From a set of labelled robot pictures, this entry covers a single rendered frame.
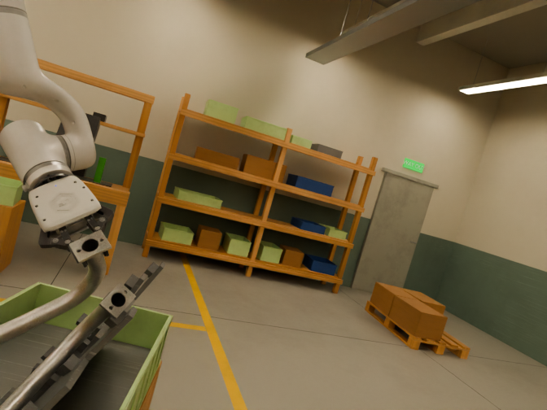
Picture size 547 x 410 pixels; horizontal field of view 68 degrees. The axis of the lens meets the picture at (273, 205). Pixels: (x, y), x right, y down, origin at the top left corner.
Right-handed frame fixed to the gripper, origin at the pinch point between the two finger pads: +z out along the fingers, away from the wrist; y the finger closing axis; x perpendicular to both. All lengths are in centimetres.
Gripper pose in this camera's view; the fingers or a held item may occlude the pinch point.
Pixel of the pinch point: (90, 249)
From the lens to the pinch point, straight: 77.3
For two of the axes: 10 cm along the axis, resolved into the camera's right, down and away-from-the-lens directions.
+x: -1.9, 5.8, 7.9
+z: 6.1, 7.0, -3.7
